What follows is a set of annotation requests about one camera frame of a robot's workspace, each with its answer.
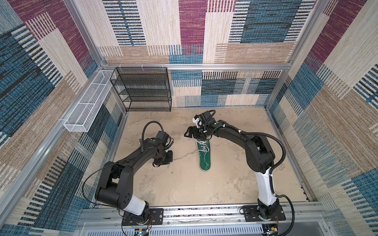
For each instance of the white shoelace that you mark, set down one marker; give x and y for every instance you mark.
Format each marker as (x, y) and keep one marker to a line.
(189, 153)

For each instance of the aluminium mounting rail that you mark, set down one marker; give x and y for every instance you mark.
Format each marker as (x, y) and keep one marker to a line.
(309, 219)

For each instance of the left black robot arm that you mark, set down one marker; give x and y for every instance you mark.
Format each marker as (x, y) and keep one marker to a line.
(115, 186)

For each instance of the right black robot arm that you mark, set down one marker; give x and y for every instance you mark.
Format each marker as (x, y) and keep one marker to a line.
(259, 157)

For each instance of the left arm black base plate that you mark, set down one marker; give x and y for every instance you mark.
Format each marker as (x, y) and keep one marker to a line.
(153, 216)

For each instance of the green canvas sneaker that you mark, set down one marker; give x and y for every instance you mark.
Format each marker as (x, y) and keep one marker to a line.
(205, 159)

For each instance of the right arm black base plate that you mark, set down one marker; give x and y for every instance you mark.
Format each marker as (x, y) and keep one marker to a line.
(255, 213)

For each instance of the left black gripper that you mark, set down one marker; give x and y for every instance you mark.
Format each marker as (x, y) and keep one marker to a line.
(169, 159)

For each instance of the white wire mesh basket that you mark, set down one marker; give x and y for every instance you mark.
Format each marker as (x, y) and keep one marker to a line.
(86, 110)

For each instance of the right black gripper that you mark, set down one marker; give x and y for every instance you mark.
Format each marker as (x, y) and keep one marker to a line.
(195, 134)

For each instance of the black wire mesh shelf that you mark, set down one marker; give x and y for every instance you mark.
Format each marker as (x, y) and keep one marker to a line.
(143, 88)

